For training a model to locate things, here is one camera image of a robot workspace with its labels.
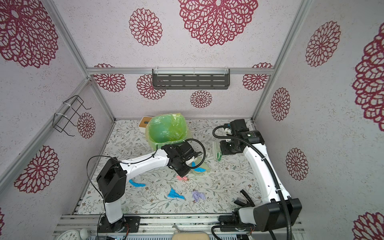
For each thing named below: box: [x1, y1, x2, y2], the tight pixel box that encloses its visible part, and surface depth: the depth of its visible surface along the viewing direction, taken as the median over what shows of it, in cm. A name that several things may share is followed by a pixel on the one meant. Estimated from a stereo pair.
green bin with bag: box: [145, 113, 191, 152], surface depth 89 cm
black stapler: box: [233, 189, 256, 207], surface depth 81 cm
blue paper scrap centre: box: [167, 187, 186, 200], surface depth 85 cm
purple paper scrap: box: [192, 190, 206, 202], surface depth 83 cm
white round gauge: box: [57, 229, 80, 240], surface depth 69 cm
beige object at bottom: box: [172, 232, 210, 240], surface depth 70 cm
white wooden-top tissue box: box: [138, 116, 153, 133], surface depth 115 cm
